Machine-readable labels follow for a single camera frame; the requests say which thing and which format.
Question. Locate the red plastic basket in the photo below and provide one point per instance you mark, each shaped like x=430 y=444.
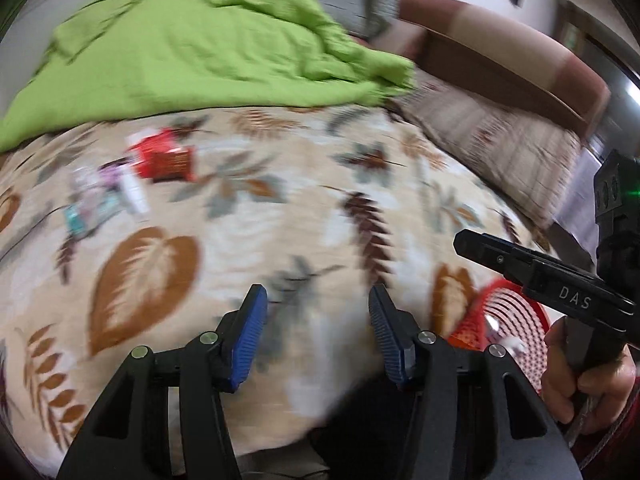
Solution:
x=520 y=320

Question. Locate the person's dark trouser knee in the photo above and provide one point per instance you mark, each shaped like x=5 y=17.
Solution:
x=360 y=430

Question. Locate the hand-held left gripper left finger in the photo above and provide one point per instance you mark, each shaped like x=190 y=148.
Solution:
x=247 y=340

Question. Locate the teal tissue packet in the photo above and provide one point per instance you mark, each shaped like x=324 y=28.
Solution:
x=85 y=220

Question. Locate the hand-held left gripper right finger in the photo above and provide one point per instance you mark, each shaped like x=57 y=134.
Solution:
x=387 y=340

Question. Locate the white tube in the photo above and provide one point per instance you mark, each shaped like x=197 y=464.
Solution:
x=135 y=195

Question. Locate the brown padded headboard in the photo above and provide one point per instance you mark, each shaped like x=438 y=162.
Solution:
x=500 y=45

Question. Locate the person's right hand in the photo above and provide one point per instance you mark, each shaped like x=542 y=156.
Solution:
x=595 y=400

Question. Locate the green quilt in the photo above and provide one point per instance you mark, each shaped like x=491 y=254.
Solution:
x=200 y=50

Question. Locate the striped floral pillow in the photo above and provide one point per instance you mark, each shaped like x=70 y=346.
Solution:
x=500 y=140

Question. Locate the leaf print blanket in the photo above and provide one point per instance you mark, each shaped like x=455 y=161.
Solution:
x=280 y=220

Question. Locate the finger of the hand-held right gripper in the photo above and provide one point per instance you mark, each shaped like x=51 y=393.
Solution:
x=490 y=255

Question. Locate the red snack box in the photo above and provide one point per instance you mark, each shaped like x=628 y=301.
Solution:
x=165 y=160

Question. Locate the dark glass door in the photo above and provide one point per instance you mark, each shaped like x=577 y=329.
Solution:
x=600 y=50

